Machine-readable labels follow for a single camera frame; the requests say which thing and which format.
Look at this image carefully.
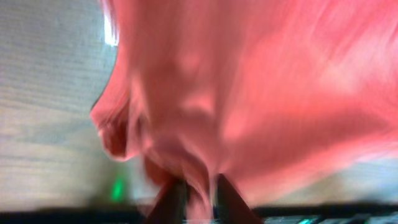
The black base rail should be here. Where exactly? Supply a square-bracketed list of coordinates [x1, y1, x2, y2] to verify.
[1, 203, 397, 223]

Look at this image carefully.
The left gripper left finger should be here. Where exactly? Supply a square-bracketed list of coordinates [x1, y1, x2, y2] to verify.
[144, 179, 188, 224]

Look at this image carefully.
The red t-shirt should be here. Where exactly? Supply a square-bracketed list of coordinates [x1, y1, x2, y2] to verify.
[90, 0, 397, 218]

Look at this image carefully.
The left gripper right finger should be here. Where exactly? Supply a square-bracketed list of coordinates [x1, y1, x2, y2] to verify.
[216, 174, 263, 224]

